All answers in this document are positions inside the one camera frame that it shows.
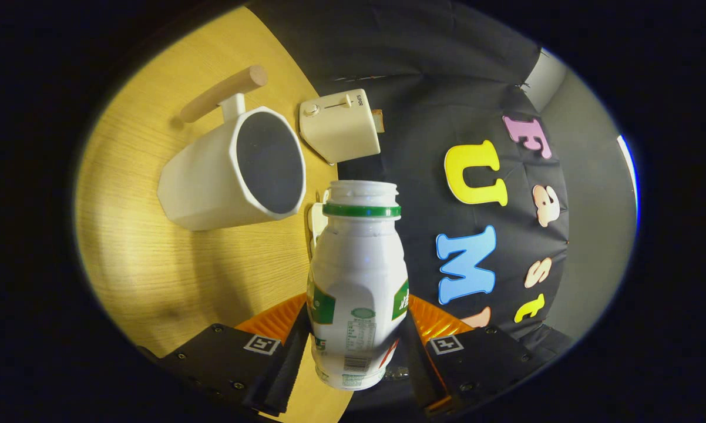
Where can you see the black backdrop cloth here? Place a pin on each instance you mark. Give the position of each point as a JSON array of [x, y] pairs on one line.
[[423, 88]]

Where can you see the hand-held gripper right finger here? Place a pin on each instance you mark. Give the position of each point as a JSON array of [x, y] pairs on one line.
[[482, 364]]

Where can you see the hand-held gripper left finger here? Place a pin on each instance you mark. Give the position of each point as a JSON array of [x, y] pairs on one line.
[[224, 358]]

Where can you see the white divided tray of beans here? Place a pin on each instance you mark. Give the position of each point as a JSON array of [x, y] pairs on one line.
[[316, 220]]

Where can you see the bread slice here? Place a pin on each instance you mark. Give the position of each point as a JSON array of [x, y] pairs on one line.
[[379, 121]]

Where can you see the cream toaster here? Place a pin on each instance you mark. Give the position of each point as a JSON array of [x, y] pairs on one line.
[[341, 132]]

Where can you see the wooden table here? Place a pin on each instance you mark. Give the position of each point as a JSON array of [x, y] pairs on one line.
[[153, 264]]

